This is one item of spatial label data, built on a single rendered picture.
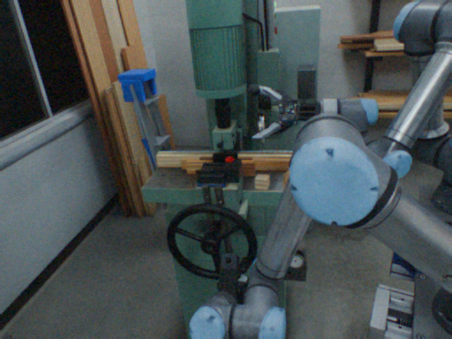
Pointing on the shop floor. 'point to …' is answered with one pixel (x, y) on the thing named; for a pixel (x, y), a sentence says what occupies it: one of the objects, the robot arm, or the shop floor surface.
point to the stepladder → (135, 86)
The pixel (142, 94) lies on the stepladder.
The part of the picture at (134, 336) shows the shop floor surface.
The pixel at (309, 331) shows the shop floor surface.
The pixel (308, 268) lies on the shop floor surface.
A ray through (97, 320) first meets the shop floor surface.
